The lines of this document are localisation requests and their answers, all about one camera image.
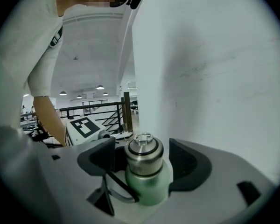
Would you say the black stair railing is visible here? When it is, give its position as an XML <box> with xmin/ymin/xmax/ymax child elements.
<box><xmin>57</xmin><ymin>91</ymin><xmax>134</xmax><ymax>135</ymax></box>

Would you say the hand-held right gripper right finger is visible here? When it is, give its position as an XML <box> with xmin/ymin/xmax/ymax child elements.
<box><xmin>154</xmin><ymin>138</ymin><xmax>278</xmax><ymax>224</ymax></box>

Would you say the person's white shirt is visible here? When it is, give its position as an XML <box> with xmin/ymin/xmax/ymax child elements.
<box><xmin>0</xmin><ymin>0</ymin><xmax>64</xmax><ymax>135</ymax></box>

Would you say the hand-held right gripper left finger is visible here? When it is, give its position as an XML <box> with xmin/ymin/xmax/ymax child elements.
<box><xmin>0</xmin><ymin>124</ymin><xmax>131</xmax><ymax>224</ymax></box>

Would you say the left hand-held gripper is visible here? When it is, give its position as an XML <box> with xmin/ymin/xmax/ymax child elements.
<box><xmin>65</xmin><ymin>116</ymin><xmax>140</xmax><ymax>217</ymax></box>

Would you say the person's left forearm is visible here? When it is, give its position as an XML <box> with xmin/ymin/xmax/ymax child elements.
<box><xmin>33</xmin><ymin>95</ymin><xmax>68</xmax><ymax>147</ymax></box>

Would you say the light green bottle body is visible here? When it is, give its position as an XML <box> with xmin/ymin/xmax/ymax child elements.
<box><xmin>125</xmin><ymin>159</ymin><xmax>171</xmax><ymax>207</ymax></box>

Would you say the black mesh desk chair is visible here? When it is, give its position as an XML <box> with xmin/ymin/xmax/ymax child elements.
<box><xmin>29</xmin><ymin>122</ymin><xmax>49</xmax><ymax>142</ymax></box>

